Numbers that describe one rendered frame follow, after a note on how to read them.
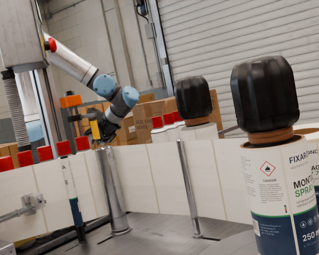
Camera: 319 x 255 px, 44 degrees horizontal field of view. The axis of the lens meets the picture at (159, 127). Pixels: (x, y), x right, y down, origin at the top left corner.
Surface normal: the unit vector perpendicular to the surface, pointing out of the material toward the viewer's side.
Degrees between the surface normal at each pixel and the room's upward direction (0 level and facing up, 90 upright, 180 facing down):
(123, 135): 90
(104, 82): 92
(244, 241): 0
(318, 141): 90
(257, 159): 90
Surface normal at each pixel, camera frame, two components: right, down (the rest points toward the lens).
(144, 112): -0.76, 0.21
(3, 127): 0.78, -0.10
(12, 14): 0.20, 0.05
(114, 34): -0.59, 0.19
